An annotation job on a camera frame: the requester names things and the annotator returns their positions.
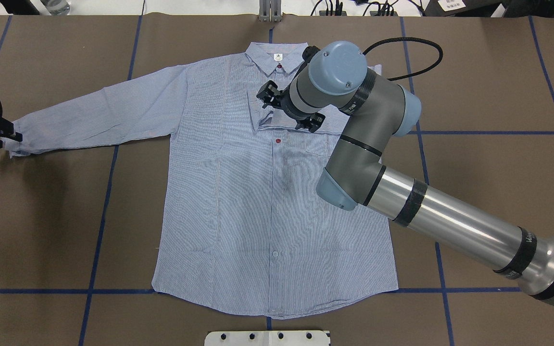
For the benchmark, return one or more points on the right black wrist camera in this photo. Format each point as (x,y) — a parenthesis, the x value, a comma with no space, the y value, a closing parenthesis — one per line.
(311,123)

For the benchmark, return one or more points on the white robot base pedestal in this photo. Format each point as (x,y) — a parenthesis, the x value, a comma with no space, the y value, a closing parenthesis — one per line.
(269,338)

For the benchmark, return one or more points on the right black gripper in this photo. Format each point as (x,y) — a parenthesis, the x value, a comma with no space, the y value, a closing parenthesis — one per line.
(288,107)

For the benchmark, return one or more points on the grey aluminium frame post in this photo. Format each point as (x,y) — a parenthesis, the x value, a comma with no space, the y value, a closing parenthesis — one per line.
(270,11)

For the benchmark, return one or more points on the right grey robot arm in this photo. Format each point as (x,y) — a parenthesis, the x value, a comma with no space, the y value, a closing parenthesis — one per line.
(378,109)

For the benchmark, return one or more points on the clear plastic water bottle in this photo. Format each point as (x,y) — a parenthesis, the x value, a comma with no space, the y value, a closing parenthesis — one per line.
(57,7)

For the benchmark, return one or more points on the light blue striped shirt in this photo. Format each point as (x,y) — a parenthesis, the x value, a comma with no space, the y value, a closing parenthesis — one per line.
(244,231)

